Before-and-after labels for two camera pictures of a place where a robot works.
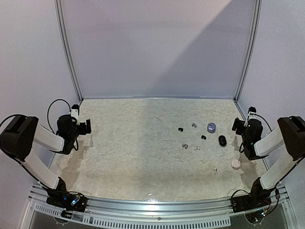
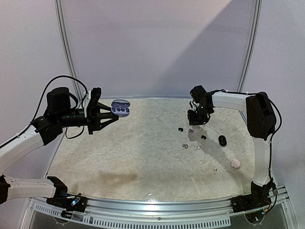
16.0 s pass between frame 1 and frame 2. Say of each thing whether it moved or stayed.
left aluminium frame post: stayed
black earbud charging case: stayed
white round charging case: stayed
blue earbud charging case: moved
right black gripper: moved
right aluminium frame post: stayed
